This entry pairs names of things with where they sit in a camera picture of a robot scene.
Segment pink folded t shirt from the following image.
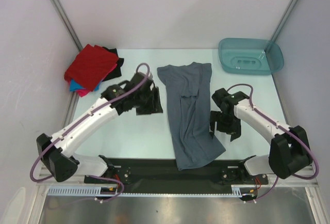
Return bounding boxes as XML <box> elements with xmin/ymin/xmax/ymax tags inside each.
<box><xmin>74</xmin><ymin>64</ymin><xmax>116</xmax><ymax>97</ymax></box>

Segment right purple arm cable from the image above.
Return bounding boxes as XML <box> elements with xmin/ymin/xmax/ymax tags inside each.
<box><xmin>228</xmin><ymin>84</ymin><xmax>320</xmax><ymax>204</ymax></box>

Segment aluminium side rail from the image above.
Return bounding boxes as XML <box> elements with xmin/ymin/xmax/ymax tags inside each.
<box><xmin>62</xmin><ymin>92</ymin><xmax>79</xmax><ymax>128</ymax></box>
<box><xmin>273</xmin><ymin>73</ymin><xmax>301</xmax><ymax>127</ymax></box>

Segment right aluminium side rail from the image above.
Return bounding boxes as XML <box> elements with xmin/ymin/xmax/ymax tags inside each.
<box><xmin>273</xmin><ymin>73</ymin><xmax>301</xmax><ymax>127</ymax></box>

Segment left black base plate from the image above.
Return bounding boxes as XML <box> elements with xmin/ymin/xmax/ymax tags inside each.
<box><xmin>84</xmin><ymin>155</ymin><xmax>130</xmax><ymax>184</ymax></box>

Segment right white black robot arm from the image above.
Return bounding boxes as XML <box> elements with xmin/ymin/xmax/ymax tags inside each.
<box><xmin>210</xmin><ymin>88</ymin><xmax>313</xmax><ymax>183</ymax></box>

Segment right grey cable duct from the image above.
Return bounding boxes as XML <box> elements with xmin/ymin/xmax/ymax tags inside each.
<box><xmin>231</xmin><ymin>185</ymin><xmax>258</xmax><ymax>198</ymax></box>

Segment left aluminium corner post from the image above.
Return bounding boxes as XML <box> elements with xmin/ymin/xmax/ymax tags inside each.
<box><xmin>50</xmin><ymin>0</ymin><xmax>83</xmax><ymax>51</ymax></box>

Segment left aluminium side rail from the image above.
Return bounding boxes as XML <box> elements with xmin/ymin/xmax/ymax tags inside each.
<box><xmin>62</xmin><ymin>92</ymin><xmax>79</xmax><ymax>128</ymax></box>

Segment blue folded t shirt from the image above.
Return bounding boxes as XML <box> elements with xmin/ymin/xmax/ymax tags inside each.
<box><xmin>69</xmin><ymin>79</ymin><xmax>100</xmax><ymax>91</ymax></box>

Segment teal transparent plastic bin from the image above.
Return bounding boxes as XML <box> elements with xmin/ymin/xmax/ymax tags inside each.
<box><xmin>218</xmin><ymin>38</ymin><xmax>284</xmax><ymax>75</ymax></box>

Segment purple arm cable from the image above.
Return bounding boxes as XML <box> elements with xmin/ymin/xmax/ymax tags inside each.
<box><xmin>30</xmin><ymin>63</ymin><xmax>152</xmax><ymax>211</ymax></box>
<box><xmin>228</xmin><ymin>84</ymin><xmax>320</xmax><ymax>204</ymax></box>

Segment left grey cable duct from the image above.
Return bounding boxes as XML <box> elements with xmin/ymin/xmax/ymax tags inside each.
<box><xmin>47</xmin><ymin>186</ymin><xmax>118</xmax><ymax>197</ymax></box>

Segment black folded t shirt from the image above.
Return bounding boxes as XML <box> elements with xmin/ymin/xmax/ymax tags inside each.
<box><xmin>103</xmin><ymin>46</ymin><xmax>124</xmax><ymax>82</ymax></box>

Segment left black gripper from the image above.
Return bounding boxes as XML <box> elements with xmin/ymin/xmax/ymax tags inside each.
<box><xmin>134</xmin><ymin>87</ymin><xmax>163</xmax><ymax>116</ymax></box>

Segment grey cable duct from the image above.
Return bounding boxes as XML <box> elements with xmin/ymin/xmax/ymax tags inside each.
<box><xmin>231</xmin><ymin>185</ymin><xmax>258</xmax><ymax>198</ymax></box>
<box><xmin>47</xmin><ymin>186</ymin><xmax>118</xmax><ymax>197</ymax></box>

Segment aluminium corner post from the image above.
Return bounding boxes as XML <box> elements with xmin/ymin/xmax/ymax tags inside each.
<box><xmin>270</xmin><ymin>0</ymin><xmax>299</xmax><ymax>42</ymax></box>
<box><xmin>50</xmin><ymin>0</ymin><xmax>83</xmax><ymax>51</ymax></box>

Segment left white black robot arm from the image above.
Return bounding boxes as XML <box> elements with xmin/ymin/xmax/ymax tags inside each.
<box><xmin>37</xmin><ymin>72</ymin><xmax>163</xmax><ymax>183</ymax></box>

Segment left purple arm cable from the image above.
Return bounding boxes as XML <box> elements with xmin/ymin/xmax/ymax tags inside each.
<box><xmin>30</xmin><ymin>63</ymin><xmax>152</xmax><ymax>211</ymax></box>

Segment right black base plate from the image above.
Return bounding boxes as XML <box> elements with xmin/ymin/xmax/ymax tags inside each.
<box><xmin>220</xmin><ymin>166</ymin><xmax>269</xmax><ymax>185</ymax></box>

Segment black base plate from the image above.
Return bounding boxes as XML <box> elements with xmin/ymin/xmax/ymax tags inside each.
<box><xmin>84</xmin><ymin>155</ymin><xmax>130</xmax><ymax>184</ymax></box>
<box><xmin>220</xmin><ymin>166</ymin><xmax>269</xmax><ymax>185</ymax></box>

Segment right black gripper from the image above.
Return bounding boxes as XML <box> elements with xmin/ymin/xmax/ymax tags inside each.
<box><xmin>209</xmin><ymin>110</ymin><xmax>241</xmax><ymax>141</ymax></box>

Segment right aluminium corner post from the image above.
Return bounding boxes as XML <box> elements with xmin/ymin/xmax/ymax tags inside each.
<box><xmin>270</xmin><ymin>0</ymin><xmax>299</xmax><ymax>42</ymax></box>

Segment red folded t shirt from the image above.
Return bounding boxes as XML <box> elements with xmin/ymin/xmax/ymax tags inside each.
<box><xmin>64</xmin><ymin>44</ymin><xmax>119</xmax><ymax>91</ymax></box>

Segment aluminium front frame rail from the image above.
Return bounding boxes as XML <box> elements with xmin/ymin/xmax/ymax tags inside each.
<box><xmin>35</xmin><ymin>166</ymin><xmax>319</xmax><ymax>187</ymax></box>

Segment grey blue polo shirt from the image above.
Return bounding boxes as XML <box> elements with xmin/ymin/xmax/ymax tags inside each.
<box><xmin>157</xmin><ymin>62</ymin><xmax>226</xmax><ymax>170</ymax></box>

